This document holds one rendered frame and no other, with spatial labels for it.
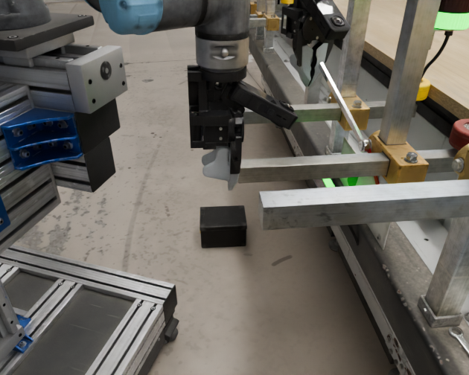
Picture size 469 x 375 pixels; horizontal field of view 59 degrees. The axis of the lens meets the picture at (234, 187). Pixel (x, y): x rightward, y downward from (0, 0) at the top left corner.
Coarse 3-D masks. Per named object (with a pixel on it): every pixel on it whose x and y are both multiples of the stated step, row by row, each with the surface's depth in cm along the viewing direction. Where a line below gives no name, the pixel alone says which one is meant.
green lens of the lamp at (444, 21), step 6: (438, 12) 61; (438, 18) 62; (444, 18) 61; (450, 18) 61; (456, 18) 60; (462, 18) 60; (468, 18) 61; (438, 24) 62; (444, 24) 61; (450, 24) 61; (456, 24) 61; (462, 24) 61; (468, 24) 62
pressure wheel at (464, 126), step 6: (462, 120) 72; (468, 120) 72; (456, 126) 70; (462, 126) 70; (468, 126) 71; (456, 132) 70; (462, 132) 68; (468, 132) 68; (450, 138) 72; (456, 138) 70; (462, 138) 69; (468, 138) 68; (450, 144) 72; (456, 144) 70; (462, 144) 69
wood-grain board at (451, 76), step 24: (336, 0) 186; (384, 0) 186; (384, 24) 143; (384, 48) 115; (432, 48) 115; (456, 48) 115; (432, 72) 97; (456, 72) 97; (432, 96) 90; (456, 96) 84
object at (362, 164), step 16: (256, 160) 70; (272, 160) 70; (288, 160) 70; (304, 160) 70; (320, 160) 70; (336, 160) 70; (352, 160) 70; (368, 160) 70; (384, 160) 70; (432, 160) 71; (448, 160) 71; (240, 176) 68; (256, 176) 69; (272, 176) 69; (288, 176) 69; (304, 176) 70; (320, 176) 70; (336, 176) 70; (352, 176) 71
